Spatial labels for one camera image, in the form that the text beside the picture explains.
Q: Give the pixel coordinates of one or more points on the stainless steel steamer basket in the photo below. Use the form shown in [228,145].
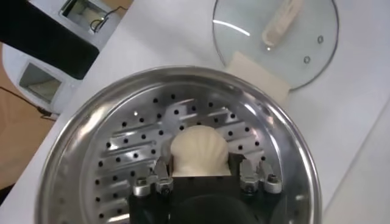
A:
[122,146]

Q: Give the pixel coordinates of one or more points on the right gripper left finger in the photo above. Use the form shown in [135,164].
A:
[152,185]

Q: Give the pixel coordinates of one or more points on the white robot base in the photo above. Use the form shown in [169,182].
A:
[12,61]

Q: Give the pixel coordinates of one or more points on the white steamed baozi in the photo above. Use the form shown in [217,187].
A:
[199,150]

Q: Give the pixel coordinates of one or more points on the black robot torso column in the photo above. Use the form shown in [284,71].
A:
[45,39]

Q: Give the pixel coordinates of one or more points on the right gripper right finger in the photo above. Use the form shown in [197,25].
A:
[250,182]

